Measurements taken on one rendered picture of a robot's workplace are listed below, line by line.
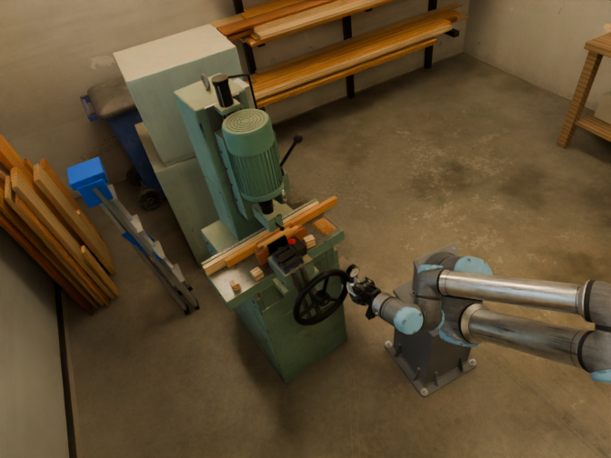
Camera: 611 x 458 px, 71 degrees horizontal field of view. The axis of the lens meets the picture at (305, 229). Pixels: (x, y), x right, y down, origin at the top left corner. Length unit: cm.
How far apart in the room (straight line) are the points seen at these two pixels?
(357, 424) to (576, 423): 105
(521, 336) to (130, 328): 234
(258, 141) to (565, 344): 112
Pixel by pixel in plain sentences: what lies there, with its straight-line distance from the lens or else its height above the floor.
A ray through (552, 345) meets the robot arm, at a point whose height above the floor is 107.
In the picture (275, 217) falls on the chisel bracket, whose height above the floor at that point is 107.
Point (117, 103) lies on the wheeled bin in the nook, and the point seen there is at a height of 95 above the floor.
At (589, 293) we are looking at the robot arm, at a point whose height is 125.
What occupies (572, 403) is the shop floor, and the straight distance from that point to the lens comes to 265.
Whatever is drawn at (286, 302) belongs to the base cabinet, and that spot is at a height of 67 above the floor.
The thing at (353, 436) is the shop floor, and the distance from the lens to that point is 240.
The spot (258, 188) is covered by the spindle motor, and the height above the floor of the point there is 126.
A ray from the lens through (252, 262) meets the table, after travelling 186.
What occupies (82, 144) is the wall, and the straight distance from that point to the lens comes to 411.
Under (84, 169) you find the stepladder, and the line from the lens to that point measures 232.
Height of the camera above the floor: 227
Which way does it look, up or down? 45 degrees down
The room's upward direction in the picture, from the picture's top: 10 degrees counter-clockwise
